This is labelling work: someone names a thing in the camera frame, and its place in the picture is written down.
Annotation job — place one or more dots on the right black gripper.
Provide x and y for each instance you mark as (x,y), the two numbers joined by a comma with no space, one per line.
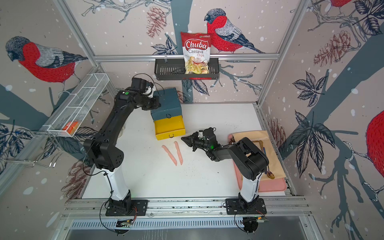
(190,140)

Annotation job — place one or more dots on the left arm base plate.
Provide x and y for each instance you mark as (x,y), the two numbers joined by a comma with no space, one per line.
(126,208)

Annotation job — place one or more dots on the gold spoon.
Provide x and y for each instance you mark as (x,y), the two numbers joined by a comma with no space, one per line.
(267,171)

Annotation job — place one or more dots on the red Chuba chips bag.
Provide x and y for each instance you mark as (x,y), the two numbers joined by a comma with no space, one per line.
(197,51)

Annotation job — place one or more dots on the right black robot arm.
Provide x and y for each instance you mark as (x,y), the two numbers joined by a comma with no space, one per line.
(249,159)

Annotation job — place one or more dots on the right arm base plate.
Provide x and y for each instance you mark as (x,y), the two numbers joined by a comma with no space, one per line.
(241,207)

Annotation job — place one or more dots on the black wall basket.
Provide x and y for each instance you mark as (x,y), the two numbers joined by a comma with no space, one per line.
(174,70)

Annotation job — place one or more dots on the clear wire wall shelf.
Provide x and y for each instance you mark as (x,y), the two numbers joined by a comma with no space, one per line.
(80,103)

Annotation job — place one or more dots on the metal hook rack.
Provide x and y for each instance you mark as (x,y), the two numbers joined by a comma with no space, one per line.
(29,148)

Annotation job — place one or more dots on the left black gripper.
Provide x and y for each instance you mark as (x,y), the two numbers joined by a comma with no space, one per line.
(155,105)

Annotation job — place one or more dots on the teal yellow drawer cabinet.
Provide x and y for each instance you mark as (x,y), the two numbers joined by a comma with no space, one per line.
(168,118)

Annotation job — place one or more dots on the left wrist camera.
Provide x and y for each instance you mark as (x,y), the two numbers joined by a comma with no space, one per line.
(142,87)

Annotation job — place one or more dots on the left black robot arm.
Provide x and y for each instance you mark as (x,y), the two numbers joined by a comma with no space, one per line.
(103,153)

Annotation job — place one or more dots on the pink fruit knife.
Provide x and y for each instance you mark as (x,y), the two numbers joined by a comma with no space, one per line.
(170,155)
(179,153)

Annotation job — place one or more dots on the orange item in shelf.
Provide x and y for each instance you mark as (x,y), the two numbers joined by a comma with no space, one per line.
(71,127)

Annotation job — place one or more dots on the pink tray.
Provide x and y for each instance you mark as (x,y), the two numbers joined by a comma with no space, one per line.
(268,187)

